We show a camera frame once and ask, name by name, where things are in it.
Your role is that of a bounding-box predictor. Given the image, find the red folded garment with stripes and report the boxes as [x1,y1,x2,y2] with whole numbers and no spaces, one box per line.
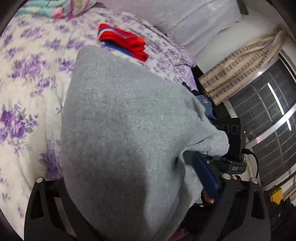
[98,24,149,62]

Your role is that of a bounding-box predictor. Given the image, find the beige brick-pattern curtain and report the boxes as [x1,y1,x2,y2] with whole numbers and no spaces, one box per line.
[199,25,287,105]

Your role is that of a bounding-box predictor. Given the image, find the person's right hand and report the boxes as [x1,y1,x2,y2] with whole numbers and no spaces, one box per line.
[202,174,237,204]

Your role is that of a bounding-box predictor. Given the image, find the blue denim garment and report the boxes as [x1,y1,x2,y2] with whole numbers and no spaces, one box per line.
[182,82,216,121]

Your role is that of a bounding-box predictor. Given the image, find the purple floral bed sheet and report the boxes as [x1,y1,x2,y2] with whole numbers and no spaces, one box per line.
[1,8,196,228]

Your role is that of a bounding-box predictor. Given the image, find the black cable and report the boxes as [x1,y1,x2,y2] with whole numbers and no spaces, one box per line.
[241,148,260,179]

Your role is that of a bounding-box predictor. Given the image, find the window with metal mesh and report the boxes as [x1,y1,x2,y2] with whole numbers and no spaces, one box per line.
[223,51,295,190]

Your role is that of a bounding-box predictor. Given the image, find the grey fleece pants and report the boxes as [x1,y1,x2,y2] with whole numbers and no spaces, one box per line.
[61,46,229,240]

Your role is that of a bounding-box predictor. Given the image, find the turquoise pink floral folded blanket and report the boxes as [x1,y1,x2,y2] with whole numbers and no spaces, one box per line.
[16,0,98,19]

